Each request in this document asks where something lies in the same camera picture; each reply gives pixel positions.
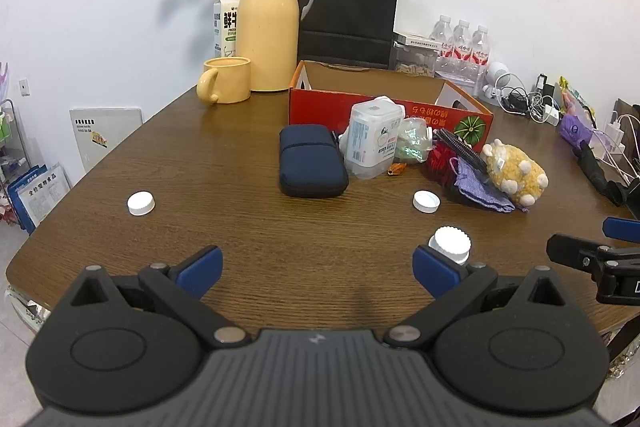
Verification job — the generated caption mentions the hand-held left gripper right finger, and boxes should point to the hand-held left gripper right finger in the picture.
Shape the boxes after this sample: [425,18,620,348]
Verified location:
[386,245,566,350]

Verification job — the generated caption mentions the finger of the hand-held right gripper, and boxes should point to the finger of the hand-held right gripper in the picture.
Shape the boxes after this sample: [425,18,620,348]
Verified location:
[546,233,613,280]
[602,217,640,240]

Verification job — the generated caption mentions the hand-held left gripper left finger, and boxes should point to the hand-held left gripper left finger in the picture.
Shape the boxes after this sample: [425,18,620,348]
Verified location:
[71,245,249,349]

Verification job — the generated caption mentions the white ridged bottle cap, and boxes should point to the white ridged bottle cap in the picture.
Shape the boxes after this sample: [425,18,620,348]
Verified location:
[428,226,472,266]

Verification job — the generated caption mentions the white smooth bottle cap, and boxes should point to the white smooth bottle cap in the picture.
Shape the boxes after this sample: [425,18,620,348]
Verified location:
[127,191,157,217]
[412,190,441,214]

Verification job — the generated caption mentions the purple knit pouch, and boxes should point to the purple knit pouch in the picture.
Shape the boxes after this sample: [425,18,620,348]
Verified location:
[447,157,528,214]

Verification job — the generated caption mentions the yellow plush toy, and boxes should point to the yellow plush toy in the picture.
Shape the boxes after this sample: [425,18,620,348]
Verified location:
[481,139,549,208]

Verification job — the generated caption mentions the red artificial rose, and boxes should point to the red artificial rose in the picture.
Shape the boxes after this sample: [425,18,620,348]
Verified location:
[426,142,457,184]

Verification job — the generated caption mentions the black braided cable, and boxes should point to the black braided cable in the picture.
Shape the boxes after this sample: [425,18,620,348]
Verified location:
[436,128,488,172]

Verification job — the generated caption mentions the clear plastic bottle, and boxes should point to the clear plastic bottle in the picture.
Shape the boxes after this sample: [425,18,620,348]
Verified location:
[395,117,435,165]

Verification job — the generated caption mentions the navy zip case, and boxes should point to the navy zip case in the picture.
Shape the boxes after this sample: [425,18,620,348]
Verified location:
[278,124,350,198]

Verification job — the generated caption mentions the red cardboard box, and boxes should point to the red cardboard box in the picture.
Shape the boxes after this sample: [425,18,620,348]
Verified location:
[288,60,495,148]

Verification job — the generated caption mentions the black folded umbrella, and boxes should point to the black folded umbrella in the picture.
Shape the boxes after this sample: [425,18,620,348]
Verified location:
[572,141,633,208]

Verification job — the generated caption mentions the white power strip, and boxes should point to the white power strip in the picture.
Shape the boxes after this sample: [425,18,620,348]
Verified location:
[602,114,640,188]

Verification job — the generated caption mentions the purple packet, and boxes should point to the purple packet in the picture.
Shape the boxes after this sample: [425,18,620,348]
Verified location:
[559,112,601,148]

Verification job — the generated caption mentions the dark brown box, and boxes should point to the dark brown box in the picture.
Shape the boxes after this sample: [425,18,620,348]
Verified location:
[611,98,640,128]

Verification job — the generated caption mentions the colourful snack packet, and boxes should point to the colourful snack packet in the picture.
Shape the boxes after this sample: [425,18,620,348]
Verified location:
[556,77,596,122]

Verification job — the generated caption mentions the white board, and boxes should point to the white board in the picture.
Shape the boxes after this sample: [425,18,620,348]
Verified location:
[69,106,143,188]

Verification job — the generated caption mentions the blue pamphlets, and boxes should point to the blue pamphlets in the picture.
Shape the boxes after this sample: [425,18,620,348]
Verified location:
[7,163,71,233]

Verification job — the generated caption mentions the yellow mug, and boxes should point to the yellow mug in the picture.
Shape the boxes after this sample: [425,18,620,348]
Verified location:
[196,56,252,104]

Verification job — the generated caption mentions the white round desk device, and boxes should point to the white round desk device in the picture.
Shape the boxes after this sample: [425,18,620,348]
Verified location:
[482,62,513,100]

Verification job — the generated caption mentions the clear seed container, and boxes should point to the clear seed container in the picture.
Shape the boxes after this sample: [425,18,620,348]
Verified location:
[390,42,441,78]

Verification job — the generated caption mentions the clear water bottle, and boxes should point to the clear water bottle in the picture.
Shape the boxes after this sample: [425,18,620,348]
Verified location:
[470,25,491,66]
[451,19,472,62]
[431,14,455,58]

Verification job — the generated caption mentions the small flat white box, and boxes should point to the small flat white box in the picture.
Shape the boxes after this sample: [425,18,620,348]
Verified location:
[392,32,443,48]

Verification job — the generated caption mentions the yellow thermos jug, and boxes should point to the yellow thermos jug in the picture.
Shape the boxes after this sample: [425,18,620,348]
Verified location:
[237,0,318,92]

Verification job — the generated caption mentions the white milk carton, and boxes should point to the white milk carton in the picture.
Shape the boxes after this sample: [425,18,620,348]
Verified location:
[212,0,245,58]

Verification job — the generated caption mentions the tangle of charger cables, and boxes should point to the tangle of charger cables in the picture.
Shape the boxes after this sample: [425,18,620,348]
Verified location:
[492,74,556,122]

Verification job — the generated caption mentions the metal wire rack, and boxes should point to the metal wire rack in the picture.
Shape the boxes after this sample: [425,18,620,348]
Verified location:
[0,97,31,228]

